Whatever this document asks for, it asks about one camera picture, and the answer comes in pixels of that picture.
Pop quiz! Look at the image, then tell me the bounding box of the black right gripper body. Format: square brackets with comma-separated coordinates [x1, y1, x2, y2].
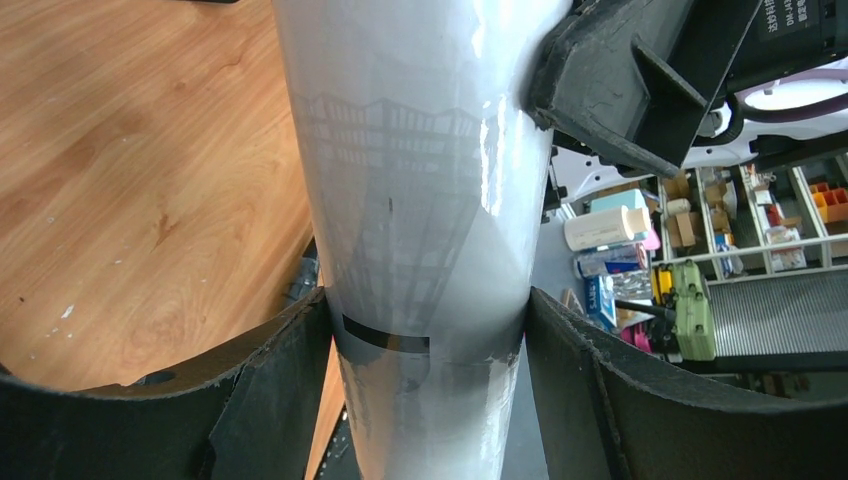
[526, 1, 847, 177]

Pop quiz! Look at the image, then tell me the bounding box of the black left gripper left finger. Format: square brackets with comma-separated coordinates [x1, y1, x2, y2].
[1, 289, 331, 479]

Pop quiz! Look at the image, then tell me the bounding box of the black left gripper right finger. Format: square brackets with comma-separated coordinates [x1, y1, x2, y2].
[526, 289, 847, 479]

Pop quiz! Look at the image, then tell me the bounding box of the white shuttlecock tube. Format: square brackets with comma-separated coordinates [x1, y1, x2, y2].
[273, 1, 570, 479]

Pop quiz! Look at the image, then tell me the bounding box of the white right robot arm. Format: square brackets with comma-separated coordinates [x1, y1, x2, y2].
[524, 1, 847, 200]

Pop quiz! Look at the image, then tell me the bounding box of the green toolbox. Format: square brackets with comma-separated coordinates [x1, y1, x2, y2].
[670, 260, 717, 362]

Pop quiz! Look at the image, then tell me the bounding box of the shelf with boxes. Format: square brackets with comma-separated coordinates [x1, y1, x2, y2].
[652, 154, 847, 284]

